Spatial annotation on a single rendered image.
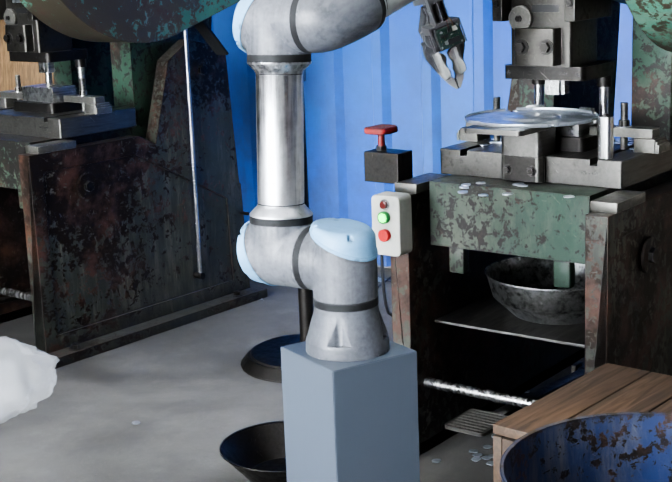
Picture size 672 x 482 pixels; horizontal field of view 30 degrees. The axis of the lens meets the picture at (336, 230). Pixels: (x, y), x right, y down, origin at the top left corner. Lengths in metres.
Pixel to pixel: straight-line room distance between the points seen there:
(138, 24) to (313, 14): 1.54
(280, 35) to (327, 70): 2.42
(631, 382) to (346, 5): 0.87
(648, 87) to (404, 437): 1.11
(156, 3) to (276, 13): 1.52
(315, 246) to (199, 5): 1.73
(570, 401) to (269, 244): 0.61
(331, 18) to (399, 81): 2.32
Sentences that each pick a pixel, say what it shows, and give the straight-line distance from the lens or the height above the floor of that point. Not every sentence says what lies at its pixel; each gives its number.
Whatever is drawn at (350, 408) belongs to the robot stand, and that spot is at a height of 0.37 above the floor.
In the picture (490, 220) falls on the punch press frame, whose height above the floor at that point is 0.57.
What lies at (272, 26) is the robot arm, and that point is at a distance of 2.21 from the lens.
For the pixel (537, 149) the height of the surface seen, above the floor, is 0.72.
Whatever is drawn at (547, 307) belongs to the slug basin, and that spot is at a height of 0.36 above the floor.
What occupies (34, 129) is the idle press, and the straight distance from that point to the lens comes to 3.89.
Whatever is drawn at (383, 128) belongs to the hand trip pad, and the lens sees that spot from 2.84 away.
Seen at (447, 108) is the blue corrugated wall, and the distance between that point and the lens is 4.38.
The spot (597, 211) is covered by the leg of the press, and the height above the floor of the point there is 0.62.
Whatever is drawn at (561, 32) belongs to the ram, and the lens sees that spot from 2.78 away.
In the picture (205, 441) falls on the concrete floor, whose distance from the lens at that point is 3.12.
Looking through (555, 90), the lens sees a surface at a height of 0.83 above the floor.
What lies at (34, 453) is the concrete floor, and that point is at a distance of 3.15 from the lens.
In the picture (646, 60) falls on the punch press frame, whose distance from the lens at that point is 2.98.
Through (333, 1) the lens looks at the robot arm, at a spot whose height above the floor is 1.07.
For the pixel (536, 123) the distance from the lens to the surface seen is 2.70.
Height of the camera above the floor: 1.15
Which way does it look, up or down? 12 degrees down
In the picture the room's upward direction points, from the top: 2 degrees counter-clockwise
